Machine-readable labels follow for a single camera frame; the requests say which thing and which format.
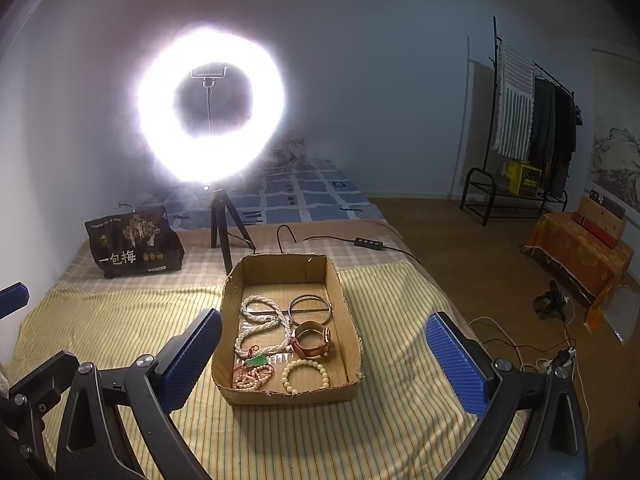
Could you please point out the cardboard box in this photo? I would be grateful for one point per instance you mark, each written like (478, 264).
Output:
(290, 394)

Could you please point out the dark hanging clothes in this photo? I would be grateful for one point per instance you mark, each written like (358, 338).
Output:
(555, 130)

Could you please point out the dried plant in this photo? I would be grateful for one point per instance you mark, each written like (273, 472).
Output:
(290, 147)

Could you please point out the blue metal bangle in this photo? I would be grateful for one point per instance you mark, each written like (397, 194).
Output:
(329, 307)

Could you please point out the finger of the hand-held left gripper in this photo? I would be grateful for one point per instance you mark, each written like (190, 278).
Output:
(14, 300)
(35, 385)

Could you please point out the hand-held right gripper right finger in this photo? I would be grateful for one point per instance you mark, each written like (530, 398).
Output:
(460, 365)

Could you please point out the striped hanging cloth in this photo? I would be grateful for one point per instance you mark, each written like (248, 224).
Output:
(515, 110)

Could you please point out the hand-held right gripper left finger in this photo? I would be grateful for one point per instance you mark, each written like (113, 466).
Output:
(190, 360)

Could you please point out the black snack bag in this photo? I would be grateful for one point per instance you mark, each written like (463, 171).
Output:
(130, 250)

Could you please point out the black clothes rack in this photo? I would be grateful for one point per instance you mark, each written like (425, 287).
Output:
(496, 85)

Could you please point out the black tripod stand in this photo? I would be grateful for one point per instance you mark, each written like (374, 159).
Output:
(217, 220)

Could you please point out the yellow crate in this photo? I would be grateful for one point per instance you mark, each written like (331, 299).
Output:
(527, 180)

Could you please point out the black device on floor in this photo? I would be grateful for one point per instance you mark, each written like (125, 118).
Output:
(549, 302)

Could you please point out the yellow striped cloth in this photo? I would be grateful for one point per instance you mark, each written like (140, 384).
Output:
(390, 310)

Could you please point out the blue patchwork mat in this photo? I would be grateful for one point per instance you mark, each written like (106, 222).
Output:
(310, 195)

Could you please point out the beige checkered blanket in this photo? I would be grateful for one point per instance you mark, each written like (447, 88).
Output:
(195, 265)

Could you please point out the white power strip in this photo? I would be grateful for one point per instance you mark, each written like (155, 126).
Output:
(562, 358)

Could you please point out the silver foil bag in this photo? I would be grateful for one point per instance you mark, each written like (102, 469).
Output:
(622, 315)

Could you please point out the orange cloth covered table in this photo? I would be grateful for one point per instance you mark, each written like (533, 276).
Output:
(575, 255)

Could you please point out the wall scroll painting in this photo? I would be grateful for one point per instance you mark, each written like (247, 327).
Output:
(620, 160)

